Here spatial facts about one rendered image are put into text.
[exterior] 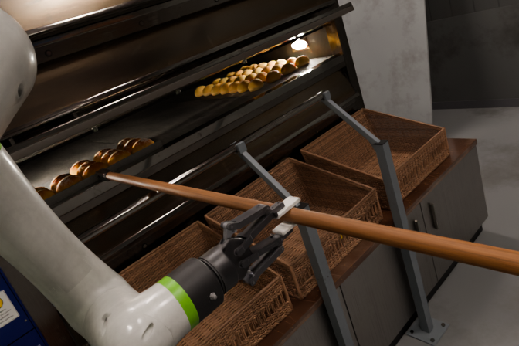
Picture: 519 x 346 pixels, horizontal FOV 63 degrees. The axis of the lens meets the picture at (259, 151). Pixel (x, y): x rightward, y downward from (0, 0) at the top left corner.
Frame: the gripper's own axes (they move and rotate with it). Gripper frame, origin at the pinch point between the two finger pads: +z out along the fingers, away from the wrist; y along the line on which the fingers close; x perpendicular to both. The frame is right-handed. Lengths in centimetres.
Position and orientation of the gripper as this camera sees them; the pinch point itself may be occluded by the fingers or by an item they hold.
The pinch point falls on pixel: (286, 215)
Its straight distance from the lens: 84.7
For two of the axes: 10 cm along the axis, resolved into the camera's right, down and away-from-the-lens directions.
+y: 3.1, 9.0, 3.1
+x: 6.5, 0.3, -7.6
